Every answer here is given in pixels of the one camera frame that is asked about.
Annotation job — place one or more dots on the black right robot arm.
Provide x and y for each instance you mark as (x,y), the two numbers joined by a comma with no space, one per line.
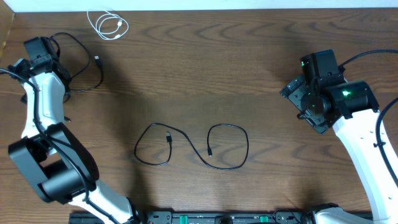
(357,121)

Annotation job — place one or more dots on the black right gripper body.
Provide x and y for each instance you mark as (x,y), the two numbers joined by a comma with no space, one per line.
(300,97)

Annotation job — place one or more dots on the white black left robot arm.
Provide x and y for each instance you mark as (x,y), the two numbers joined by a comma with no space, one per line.
(53,161)

